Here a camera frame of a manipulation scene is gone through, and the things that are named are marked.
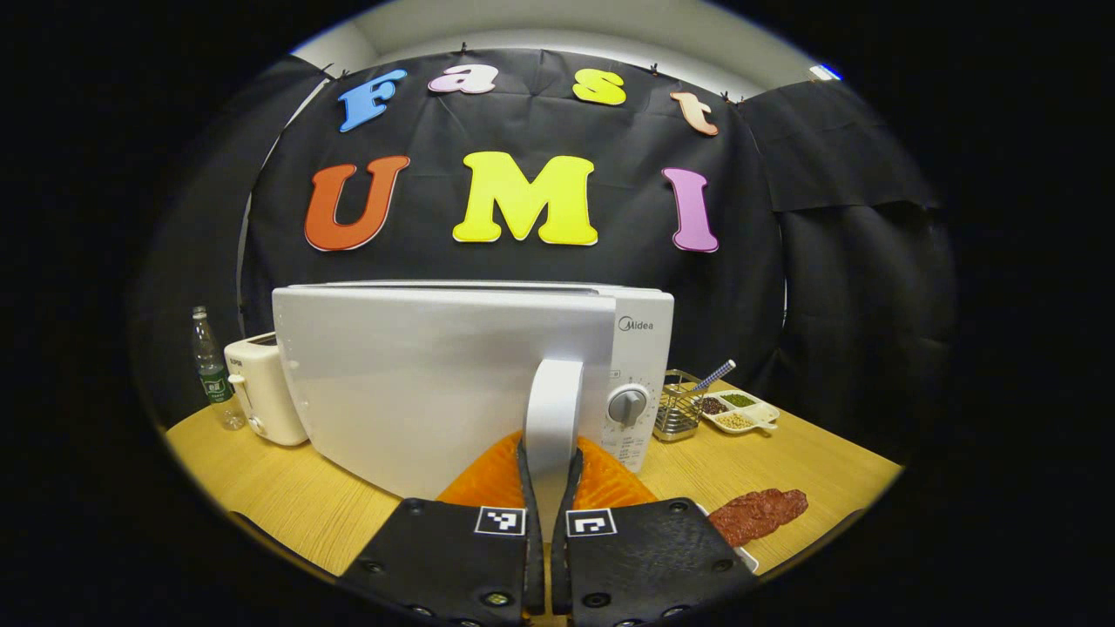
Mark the black backdrop cloth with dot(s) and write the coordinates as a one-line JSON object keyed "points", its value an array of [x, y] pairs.
{"points": [[766, 287]]}

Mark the white microwave oven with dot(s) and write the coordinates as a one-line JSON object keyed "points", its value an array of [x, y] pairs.
{"points": [[418, 383]]}

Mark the white divided dish with beans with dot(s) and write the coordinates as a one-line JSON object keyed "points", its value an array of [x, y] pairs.
{"points": [[736, 421]]}

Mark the clear plastic water bottle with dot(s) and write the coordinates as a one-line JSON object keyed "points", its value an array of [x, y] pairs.
{"points": [[212, 374]]}

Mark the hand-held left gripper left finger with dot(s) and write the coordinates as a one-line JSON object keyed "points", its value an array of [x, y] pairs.
{"points": [[534, 566]]}

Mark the red-brown meat piece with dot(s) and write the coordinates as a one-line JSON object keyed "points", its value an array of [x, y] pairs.
{"points": [[753, 515]]}

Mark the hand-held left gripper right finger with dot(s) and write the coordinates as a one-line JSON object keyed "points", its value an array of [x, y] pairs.
{"points": [[560, 566]]}

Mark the white toaster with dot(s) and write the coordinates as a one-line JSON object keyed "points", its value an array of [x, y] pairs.
{"points": [[261, 392]]}

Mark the ceiling light panel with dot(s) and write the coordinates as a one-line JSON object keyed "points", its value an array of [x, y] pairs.
{"points": [[826, 72]]}

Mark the small white rectangular tray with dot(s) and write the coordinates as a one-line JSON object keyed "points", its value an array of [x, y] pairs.
{"points": [[747, 558]]}

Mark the striped straw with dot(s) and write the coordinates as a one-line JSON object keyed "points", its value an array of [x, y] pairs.
{"points": [[716, 376]]}

